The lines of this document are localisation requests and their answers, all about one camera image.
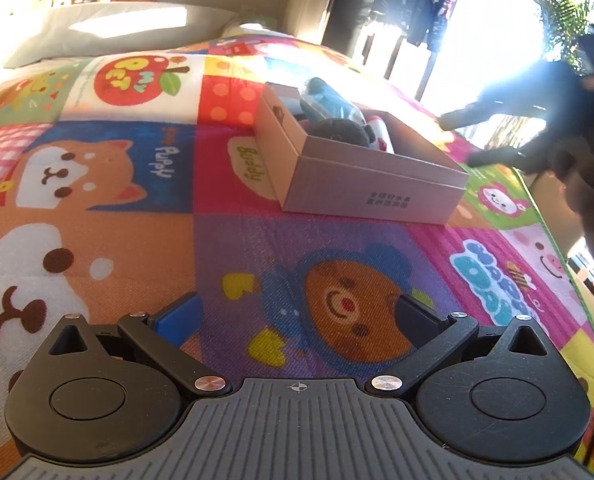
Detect green potted plant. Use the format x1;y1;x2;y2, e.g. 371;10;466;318
533;0;594;67

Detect pink cardboard box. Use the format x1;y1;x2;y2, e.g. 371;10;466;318
253;81;471;226

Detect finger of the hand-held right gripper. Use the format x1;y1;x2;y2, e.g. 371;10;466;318
437;62;568;130
466;127;571;174

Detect red and white tube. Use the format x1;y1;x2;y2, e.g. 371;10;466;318
366;115;396;154

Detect blue and white tissue packet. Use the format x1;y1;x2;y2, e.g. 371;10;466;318
299;77;369;127

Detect black plush toy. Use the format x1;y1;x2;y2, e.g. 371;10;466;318
308;118;374;149

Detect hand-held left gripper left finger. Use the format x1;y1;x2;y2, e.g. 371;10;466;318
31;290;230;396

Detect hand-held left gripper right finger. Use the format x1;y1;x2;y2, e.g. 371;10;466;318
367;294;566;395

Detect dark hanging clothes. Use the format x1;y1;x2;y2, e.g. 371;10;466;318
371;0;459;52

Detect beige laundry basket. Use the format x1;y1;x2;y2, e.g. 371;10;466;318
524;170;594;262

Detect grey pillow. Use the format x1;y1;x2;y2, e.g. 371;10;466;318
2;4;241;70

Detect colourful cartoon printed blanket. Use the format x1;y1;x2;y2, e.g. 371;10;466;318
0;35;594;476

